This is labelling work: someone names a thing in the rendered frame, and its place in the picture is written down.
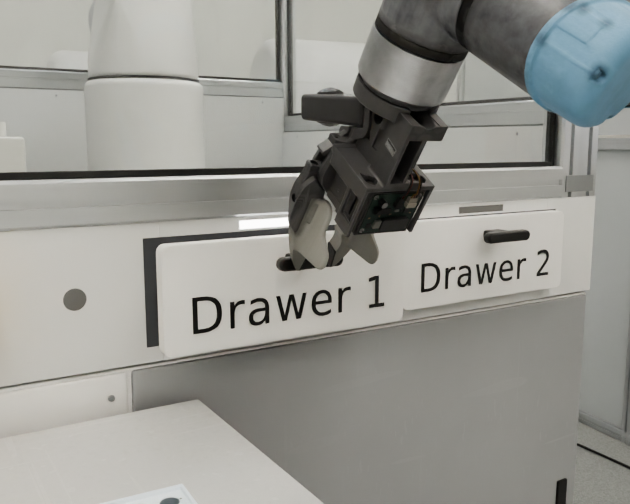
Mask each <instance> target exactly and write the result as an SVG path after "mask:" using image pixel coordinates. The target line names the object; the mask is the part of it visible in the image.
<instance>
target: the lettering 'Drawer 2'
mask: <svg viewBox="0 0 630 504"><path fill-rule="evenodd" d="M543 252H544V253H545V254H546V260H545V261H544V263H543V265H542V266H541V268H540V269H539V271H538V272H537V276H543V275H548V272H543V273H540V272H541V271H542V269H543V268H544V266H545V265H546V263H547V261H548V259H549V252H548V251H547V250H545V249H543V250H540V251H538V255H539V254H540V253H543ZM523 261H526V258H523V259H522V260H521V261H520V259H518V264H517V279H519V278H520V265H521V263H522V262H523ZM506 263H509V264H510V268H509V269H502V268H503V265H504V264H506ZM427 266H432V267H434V268H435V269H436V272H437V280H436V283H435V285H434V286H433V287H431V288H428V289H424V281H425V267H427ZM495 266H496V262H494V263H493V268H492V272H491V276H490V273H489V267H488V263H485V264H484V269H483V273H482V277H481V275H480V269H479V264H476V268H477V274H478V280H479V284H483V279H484V275H485V271H486V270H487V276H488V282H489V283H492V280H493V275H494V271H495ZM464 268H466V269H468V273H464V274H461V275H460V276H459V277H458V281H457V283H458V286H459V287H465V286H467V284H468V286H471V268H470V267H469V266H467V265H464V266H461V267H459V271H460V270H461V269H464ZM451 270H455V267H451V268H450V269H449V268H446V275H445V289H448V277H449V273H450V271H451ZM507 271H513V264H512V262H511V261H509V260H506V261H504V262H503V263H502V264H501V266H500V269H499V276H500V278H501V280H503V281H509V280H511V279H512V276H511V277H509V278H504V277H503V275H502V272H507ZM464 276H468V280H467V282H466V283H465V284H461V282H460V280H461V278H462V277H464ZM439 282H440V269H439V267H438V265H436V264H434V263H425V264H422V266H421V293H423V292H429V291H432V290H434V289H436V288H437V286H438V285H439Z"/></svg>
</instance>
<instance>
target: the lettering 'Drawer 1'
mask: <svg viewBox="0 0 630 504"><path fill-rule="evenodd" d="M374 280H375V304H369V308H374V307H381V306H384V302H383V303H379V275H378V276H373V277H371V278H369V282H371V281H374ZM347 290H350V291H351V287H350V286H349V287H346V288H344V289H343V291H342V288H338V313H341V312H342V296H343V293H344V292H345V291H347ZM322 293H325V294H326V295H327V296H328V300H323V301H316V298H317V296H318V295H320V294H322ZM276 298H277V302H278V306H279V310H280V314H281V318H282V321H287V318H288V314H289V309H290V305H291V300H292V303H293V307H294V311H295V315H296V319H300V318H301V316H302V312H303V307H304V302H305V298H306V293H303V294H302V299H301V303H300V308H299V312H298V309H297V305H296V301H295V297H294V294H291V295H289V298H288V302H287V307H286V311H285V313H284V309H283V306H282V302H281V298H280V296H276ZM198 301H211V302H213V303H214V304H215V306H216V309H217V318H216V321H215V323H214V324H213V325H212V326H211V327H209V328H205V329H199V330H198V308H197V302H198ZM255 302H263V303H264V304H265V307H264V308H257V309H254V310H253V311H252V312H251V313H250V315H249V321H250V323H251V324H252V325H254V326H258V325H261V324H263V323H264V322H265V324H267V323H269V303H268V301H267V300H266V299H264V298H256V299H253V300H251V304H253V303H255ZM325 303H332V297H331V294H330V292H329V291H327V290H320V291H318V292H316V293H315V295H314V296H313V299H312V310H313V312H314V313H315V314H316V315H318V316H324V315H328V314H330V313H331V309H330V310H328V311H326V312H319V311H318V310H317V309H316V305H318V304H325ZM240 304H245V300H240V301H238V302H237V303H236V304H235V305H234V302H230V326H231V329H233V328H235V309H236V307H237V306H238V305H240ZM192 309H193V334H200V333H206V332H210V331H212V330H214V329H215V328H217V327H218V326H219V324H220V322H221V319H222V308H221V304H220V302H219V301H218V300H217V299H216V298H213V297H208V296H205V297H196V298H192ZM260 311H265V316H264V318H263V320H261V321H259V322H255V321H254V319H253V316H254V314H255V313H257V312H260Z"/></svg>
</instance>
